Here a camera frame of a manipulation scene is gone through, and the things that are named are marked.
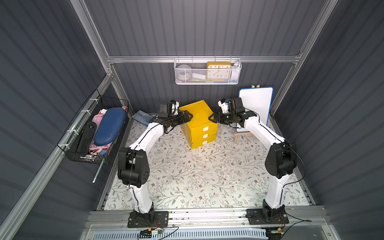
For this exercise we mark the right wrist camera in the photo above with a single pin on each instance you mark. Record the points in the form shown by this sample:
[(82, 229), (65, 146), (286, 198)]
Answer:
[(224, 104)]

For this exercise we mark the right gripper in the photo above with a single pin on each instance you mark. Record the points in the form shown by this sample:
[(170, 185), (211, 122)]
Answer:
[(222, 117)]

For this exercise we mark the pink item in basket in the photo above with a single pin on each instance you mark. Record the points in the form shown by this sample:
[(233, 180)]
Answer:
[(97, 119)]

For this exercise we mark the wooden easel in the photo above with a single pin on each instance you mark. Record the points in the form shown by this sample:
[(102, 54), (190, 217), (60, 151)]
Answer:
[(246, 134)]

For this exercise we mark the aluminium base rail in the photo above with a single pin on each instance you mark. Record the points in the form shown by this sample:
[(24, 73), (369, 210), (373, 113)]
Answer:
[(205, 218)]

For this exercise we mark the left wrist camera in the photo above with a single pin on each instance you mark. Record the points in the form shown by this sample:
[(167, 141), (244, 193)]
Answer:
[(169, 108)]

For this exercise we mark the blue oval case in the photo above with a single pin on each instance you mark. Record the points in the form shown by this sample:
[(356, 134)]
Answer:
[(110, 126)]

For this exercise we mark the white board blue frame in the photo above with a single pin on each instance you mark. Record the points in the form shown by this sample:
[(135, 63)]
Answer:
[(258, 100)]

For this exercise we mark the yellow drawer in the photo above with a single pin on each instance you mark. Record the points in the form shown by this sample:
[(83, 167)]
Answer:
[(206, 128), (202, 142), (204, 135)]

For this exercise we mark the white tape roll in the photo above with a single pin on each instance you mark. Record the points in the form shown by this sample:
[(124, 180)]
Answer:
[(183, 72)]

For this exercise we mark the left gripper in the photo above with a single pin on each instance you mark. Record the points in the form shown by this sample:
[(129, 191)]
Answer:
[(179, 118)]

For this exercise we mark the yellow alarm clock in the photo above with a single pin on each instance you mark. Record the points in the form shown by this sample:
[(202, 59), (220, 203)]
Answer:
[(219, 71)]

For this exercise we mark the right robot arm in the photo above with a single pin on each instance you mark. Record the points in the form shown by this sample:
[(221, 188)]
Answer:
[(281, 159)]

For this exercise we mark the yellow drawer cabinet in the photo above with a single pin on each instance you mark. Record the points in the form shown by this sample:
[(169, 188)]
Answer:
[(200, 111)]

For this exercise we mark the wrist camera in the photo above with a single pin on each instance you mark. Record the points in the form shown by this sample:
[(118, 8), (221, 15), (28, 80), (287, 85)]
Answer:
[(224, 104), (169, 108)]

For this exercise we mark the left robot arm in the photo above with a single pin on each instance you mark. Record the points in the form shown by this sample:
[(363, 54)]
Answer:
[(133, 164)]

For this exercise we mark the black remote in basket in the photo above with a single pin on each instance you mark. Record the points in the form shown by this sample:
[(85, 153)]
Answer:
[(86, 139)]

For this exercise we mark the white wire wall basket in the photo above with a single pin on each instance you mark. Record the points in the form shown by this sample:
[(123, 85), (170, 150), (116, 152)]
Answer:
[(199, 69)]

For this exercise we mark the black wire side basket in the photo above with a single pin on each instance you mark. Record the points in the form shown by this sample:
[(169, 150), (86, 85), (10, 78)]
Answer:
[(97, 154)]

